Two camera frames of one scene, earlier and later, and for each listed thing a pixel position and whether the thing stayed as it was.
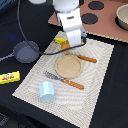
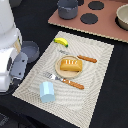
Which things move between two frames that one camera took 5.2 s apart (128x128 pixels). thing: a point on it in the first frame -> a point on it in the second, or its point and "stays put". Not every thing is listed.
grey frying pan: x=24 y=53 stays put
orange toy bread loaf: x=65 y=45 -> x=68 y=64
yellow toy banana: x=59 y=40 stays put
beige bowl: x=121 y=18 stays put
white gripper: x=72 y=25 -> x=13 y=65
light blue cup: x=47 y=92 stays put
